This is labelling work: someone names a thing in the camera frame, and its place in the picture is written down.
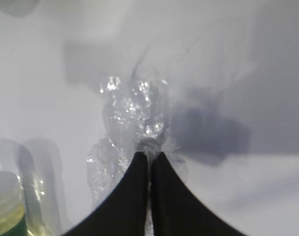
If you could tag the clear plastic sheet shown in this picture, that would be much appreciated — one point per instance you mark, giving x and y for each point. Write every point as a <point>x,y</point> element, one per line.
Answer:
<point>136,118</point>

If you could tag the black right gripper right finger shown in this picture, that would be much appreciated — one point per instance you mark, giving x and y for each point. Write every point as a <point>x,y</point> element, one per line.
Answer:
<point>175,209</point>

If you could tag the yellow oil bottle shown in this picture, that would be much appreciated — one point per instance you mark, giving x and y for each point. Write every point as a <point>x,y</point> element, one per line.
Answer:
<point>31,189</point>

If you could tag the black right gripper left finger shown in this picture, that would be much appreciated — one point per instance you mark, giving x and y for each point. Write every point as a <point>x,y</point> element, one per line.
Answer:
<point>124,211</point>

